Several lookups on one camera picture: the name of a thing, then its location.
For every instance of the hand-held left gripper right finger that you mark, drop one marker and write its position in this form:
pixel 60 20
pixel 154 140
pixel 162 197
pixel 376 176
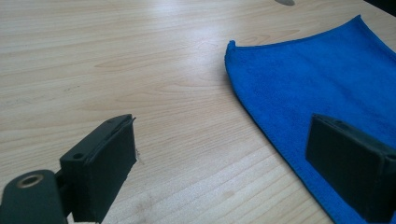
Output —
pixel 351 168

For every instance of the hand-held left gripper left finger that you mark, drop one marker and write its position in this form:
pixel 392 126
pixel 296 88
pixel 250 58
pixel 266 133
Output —
pixel 102 168

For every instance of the blue cloth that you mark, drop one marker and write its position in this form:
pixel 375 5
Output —
pixel 311 81

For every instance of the grey round table grommet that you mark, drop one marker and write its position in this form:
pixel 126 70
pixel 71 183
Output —
pixel 285 2

